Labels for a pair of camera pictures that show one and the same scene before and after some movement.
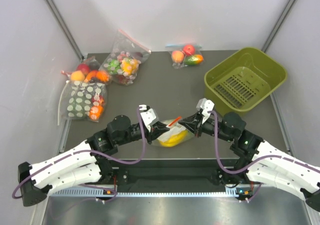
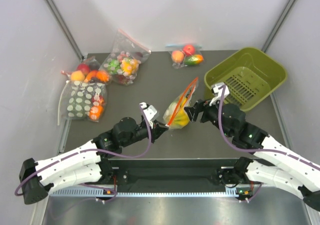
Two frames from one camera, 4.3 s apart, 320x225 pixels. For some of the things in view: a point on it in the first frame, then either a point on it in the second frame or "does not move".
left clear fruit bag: x=89 y=70 does not move
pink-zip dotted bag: x=123 y=64 does not move
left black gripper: x=156 y=131 does not move
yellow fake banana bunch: x=174 y=140 → x=182 y=116
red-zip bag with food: x=178 y=134 → x=177 y=115
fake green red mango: x=194 y=59 does not move
